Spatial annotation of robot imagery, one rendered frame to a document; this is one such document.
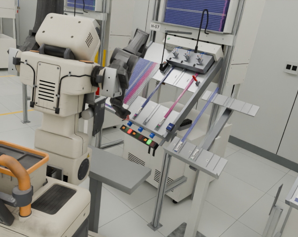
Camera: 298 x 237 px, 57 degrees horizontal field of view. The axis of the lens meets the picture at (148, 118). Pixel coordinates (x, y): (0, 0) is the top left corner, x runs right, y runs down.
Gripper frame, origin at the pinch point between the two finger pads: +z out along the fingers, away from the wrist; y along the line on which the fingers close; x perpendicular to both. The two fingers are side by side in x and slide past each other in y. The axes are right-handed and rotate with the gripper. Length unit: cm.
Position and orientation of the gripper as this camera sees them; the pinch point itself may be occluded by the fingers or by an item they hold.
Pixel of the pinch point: (128, 119)
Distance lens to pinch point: 193.0
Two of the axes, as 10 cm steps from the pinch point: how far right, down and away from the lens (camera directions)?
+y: -7.1, -3.7, 6.0
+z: 3.9, 5.1, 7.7
